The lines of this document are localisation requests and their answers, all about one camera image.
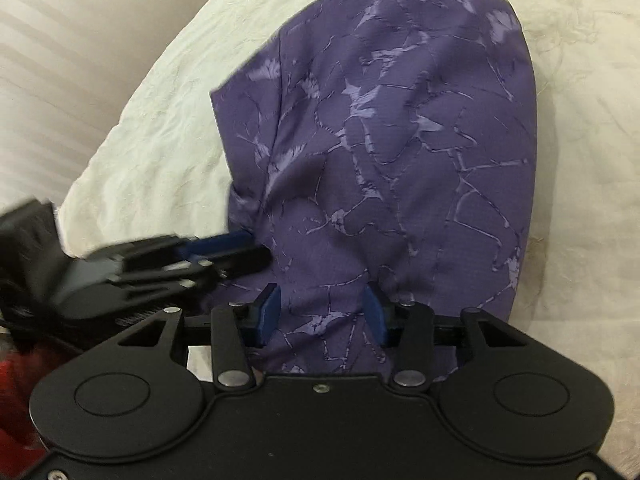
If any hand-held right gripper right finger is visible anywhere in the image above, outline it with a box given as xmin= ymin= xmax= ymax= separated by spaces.
xmin=362 ymin=284 xmax=530 ymax=391

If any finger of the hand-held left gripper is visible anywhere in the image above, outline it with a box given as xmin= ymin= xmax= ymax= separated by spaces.
xmin=85 ymin=231 xmax=257 ymax=272
xmin=107 ymin=244 xmax=274 ymax=303

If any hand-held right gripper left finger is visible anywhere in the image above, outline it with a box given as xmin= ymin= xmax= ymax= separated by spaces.
xmin=117 ymin=282 xmax=281 ymax=391

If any purple patterned hooded jacket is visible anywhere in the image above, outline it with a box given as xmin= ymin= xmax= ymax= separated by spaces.
xmin=209 ymin=0 xmax=539 ymax=387

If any cream bedspread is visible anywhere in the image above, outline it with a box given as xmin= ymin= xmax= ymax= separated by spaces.
xmin=59 ymin=0 xmax=640 ymax=466

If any red cloth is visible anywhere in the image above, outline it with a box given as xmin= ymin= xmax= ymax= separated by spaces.
xmin=0 ymin=342 xmax=56 ymax=480

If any white striped bed sheet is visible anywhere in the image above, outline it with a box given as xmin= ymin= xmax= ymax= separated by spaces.
xmin=0 ymin=0 xmax=251 ymax=221

